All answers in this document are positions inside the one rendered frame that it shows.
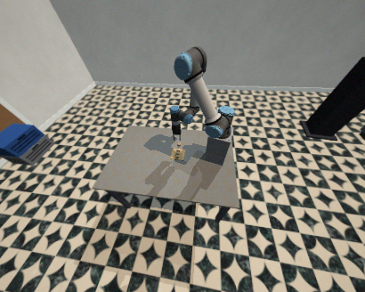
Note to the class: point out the tan flat mat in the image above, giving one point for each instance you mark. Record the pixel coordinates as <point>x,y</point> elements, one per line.
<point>181,154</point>

